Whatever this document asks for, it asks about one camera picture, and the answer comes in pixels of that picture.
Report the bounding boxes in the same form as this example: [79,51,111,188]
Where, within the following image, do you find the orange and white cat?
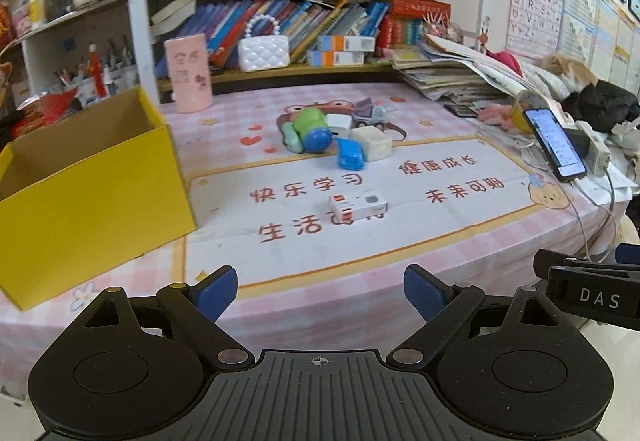
[542,53,599,92]

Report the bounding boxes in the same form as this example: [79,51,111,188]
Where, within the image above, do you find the antler headband decoration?
[422,13,454,40]

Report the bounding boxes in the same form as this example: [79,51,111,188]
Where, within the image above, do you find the white charger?
[326,113,355,138]

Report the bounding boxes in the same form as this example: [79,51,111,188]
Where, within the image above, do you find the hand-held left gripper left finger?
[72,265,255,369]

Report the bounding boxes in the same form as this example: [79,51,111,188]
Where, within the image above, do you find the red thick books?
[377,16,426,50]

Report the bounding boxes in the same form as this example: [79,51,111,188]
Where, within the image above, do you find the light blue toy car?
[335,137,367,170]

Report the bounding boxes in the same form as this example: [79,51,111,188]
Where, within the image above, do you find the red hanging ornament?
[87,43,109,100]

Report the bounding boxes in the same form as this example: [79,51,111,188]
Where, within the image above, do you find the blue round toy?
[304,127,334,153]

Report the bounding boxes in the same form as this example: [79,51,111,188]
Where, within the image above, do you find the pink cartoon cup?
[165,33,215,114]

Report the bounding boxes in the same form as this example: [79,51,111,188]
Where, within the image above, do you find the white cube toy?
[350,126,394,163]

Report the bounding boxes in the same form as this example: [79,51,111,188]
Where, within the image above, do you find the deer wall sticker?
[477,16,494,54]

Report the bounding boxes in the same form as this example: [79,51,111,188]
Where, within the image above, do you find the white charging cable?
[564,178,621,262]

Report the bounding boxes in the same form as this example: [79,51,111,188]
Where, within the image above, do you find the red cloth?
[487,50,524,77]

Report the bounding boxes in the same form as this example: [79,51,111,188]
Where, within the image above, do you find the grey toy truck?
[351,98,402,130]

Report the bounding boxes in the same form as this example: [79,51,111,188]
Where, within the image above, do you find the black cloth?
[565,81,640,132]

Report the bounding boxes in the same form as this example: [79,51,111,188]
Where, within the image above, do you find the yellow cup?
[510,91,547,132]

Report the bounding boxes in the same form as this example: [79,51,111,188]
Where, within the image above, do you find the yellow chart wall poster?
[597,0,640,72]

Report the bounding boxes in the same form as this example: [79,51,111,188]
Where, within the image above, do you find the thick grey-edged books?
[150,0,206,37]

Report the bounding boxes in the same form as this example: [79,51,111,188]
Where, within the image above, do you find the row of colourful books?
[150,0,392,68]

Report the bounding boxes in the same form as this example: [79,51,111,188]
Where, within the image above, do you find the yellow cardboard box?
[0,87,197,312]

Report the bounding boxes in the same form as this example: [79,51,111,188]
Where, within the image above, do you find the white side cabinet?
[20,0,162,108]

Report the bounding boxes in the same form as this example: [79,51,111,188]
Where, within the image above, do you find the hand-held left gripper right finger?
[386,265,576,369]

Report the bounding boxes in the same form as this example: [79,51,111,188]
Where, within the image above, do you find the blue chart wall poster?
[560,0,607,62]

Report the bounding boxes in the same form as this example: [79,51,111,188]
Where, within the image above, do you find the mint green toy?
[281,121,306,153]

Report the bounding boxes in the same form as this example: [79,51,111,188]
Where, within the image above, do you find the stack of books and papers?
[395,33,532,108]

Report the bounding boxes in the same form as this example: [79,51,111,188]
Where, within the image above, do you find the pink printed desk mat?
[0,82,623,402]

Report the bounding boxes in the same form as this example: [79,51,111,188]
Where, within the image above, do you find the red paper decoration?
[15,91,82,132]

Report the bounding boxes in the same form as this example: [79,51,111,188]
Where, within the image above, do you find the white power strip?
[575,121,614,178]

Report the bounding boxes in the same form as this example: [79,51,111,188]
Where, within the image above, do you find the red dictionary box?
[389,0,452,20]

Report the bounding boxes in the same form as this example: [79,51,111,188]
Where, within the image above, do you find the white quilted pearl-handle purse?
[237,15,291,72]

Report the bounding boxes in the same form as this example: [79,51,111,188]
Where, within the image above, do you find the pen organizer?
[50,36,142,108]

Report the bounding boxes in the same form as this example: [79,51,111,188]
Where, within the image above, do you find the orange and blue box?
[317,35,376,53]
[306,51,366,68]

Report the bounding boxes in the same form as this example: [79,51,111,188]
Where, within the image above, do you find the pink plush toy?
[477,103,516,130]

